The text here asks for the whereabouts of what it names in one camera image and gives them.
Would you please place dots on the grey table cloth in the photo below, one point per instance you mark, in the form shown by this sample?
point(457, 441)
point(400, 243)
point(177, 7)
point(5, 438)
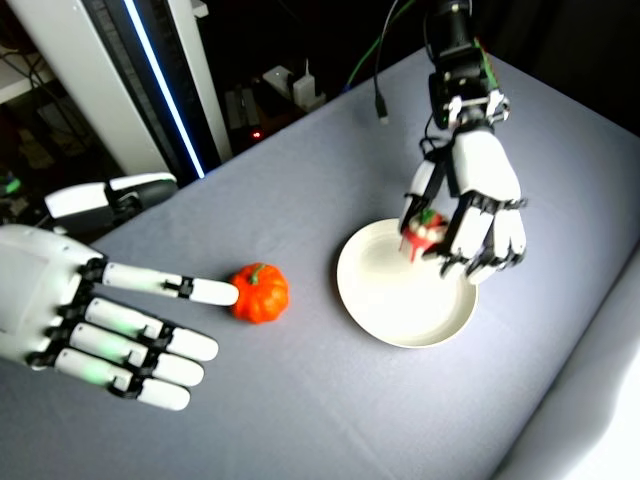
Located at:
point(300, 400)

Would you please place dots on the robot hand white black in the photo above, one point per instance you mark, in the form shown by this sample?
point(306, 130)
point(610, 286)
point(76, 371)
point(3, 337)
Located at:
point(480, 170)
point(35, 280)

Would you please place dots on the white adapter box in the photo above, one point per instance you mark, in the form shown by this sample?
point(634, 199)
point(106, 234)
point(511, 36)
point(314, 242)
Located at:
point(277, 80)

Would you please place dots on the white column with blue light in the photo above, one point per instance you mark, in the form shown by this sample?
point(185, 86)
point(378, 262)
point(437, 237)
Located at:
point(85, 75)

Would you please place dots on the red white toy cupcake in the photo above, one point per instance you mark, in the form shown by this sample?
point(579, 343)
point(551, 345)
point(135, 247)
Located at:
point(422, 235)

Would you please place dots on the cream round plate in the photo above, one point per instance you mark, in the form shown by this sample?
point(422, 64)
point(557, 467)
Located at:
point(395, 305)

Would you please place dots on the orange toy pumpkin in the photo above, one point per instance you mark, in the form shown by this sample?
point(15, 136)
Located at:
point(260, 297)

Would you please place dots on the black device with red light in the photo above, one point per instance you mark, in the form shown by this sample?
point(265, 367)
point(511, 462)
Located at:
point(242, 110)

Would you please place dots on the white shelf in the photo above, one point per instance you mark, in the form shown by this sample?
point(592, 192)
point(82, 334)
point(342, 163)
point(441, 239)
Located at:
point(15, 80)

